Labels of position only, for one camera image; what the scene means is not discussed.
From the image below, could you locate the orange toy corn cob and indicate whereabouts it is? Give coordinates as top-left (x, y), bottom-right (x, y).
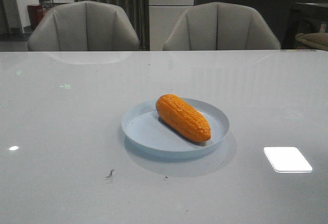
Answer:
top-left (155, 94), bottom-right (211, 142)

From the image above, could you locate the light blue round plate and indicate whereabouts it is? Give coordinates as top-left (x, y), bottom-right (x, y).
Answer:
top-left (121, 98), bottom-right (230, 159)

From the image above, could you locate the right grey upholstered chair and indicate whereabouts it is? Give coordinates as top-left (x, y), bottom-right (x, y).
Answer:
top-left (163, 2), bottom-right (280, 51)

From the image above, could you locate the grey upholstered chair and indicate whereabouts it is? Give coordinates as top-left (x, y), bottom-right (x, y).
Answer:
top-left (28, 1), bottom-right (139, 51)
top-left (163, 2), bottom-right (280, 51)

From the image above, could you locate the white cabinet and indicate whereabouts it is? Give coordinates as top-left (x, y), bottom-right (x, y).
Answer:
top-left (149, 0), bottom-right (194, 51)

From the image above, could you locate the left grey upholstered chair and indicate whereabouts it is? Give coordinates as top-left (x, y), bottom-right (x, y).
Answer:
top-left (28, 1), bottom-right (139, 51)

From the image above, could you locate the red trash bin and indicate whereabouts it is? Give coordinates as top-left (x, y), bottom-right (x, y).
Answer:
top-left (27, 5), bottom-right (44, 29)

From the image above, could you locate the dark side table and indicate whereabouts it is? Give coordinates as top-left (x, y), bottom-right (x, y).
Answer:
top-left (281, 3), bottom-right (327, 49)

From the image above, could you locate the beige cushion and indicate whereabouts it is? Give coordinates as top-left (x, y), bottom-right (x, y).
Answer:
top-left (295, 32), bottom-right (327, 51)

